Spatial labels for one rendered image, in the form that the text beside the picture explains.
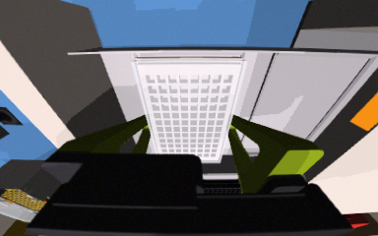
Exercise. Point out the white push-button box with green button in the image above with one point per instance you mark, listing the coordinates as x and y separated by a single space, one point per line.
7 118

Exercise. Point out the black multi-well plate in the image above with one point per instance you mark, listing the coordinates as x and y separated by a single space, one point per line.
224 186

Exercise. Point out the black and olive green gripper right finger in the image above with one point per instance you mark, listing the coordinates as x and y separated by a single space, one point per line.
281 154

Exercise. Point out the blue bench mat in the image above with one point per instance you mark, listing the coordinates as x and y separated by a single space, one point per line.
165 23

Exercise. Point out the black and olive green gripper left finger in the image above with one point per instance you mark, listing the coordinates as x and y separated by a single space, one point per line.
109 140

